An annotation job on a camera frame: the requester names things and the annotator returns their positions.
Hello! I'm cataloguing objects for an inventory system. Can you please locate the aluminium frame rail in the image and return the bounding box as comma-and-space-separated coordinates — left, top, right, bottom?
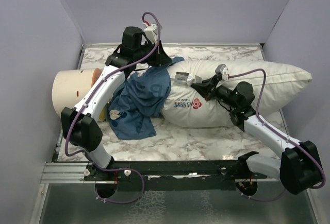
41, 162, 88, 184

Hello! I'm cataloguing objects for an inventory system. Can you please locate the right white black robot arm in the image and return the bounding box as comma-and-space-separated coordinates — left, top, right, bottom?
192, 75, 326, 195

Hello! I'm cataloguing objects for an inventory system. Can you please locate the blue lettered pillowcase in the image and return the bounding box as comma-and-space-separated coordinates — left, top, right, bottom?
108, 57, 184, 140

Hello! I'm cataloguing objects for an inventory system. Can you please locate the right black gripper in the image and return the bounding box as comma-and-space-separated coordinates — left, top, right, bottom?
191, 75, 239, 109

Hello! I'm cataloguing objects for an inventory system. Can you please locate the white pillow with red logo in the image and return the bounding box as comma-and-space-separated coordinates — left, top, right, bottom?
161, 60, 312, 128

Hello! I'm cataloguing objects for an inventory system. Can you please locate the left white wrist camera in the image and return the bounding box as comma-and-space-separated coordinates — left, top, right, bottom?
143, 22, 158, 44

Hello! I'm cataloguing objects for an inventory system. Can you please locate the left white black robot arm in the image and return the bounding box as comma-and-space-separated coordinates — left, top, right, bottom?
60, 22, 171, 180

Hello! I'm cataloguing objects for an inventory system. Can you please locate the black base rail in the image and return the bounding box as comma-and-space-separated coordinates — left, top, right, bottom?
84, 159, 266, 192

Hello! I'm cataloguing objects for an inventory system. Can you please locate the cream cylinder with orange lid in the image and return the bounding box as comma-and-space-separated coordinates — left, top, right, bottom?
52, 68, 102, 116

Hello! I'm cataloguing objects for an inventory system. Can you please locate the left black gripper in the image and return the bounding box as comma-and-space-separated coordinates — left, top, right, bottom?
134, 39, 172, 67

